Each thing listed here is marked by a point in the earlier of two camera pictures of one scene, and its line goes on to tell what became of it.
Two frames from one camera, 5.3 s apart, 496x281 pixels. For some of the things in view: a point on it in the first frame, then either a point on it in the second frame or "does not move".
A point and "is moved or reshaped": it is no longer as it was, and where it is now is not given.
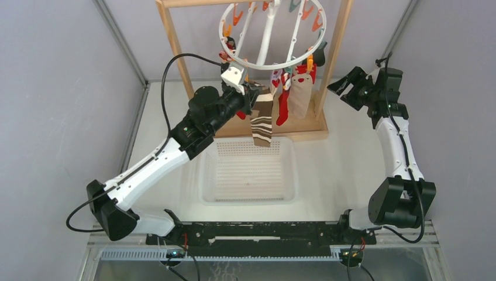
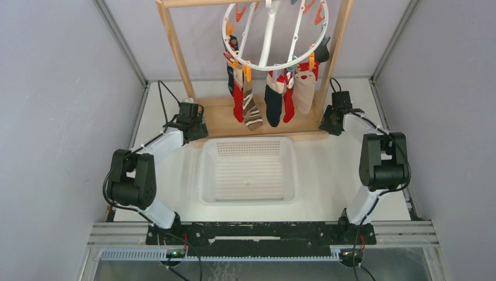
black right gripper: (357, 76) -> (324, 124)
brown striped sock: (261, 119) is moved or reshaped
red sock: (283, 100) is moved or reshaped
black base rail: (282, 239) does not move
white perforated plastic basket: (234, 171) does not move
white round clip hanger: (275, 5) is moved or reshaped
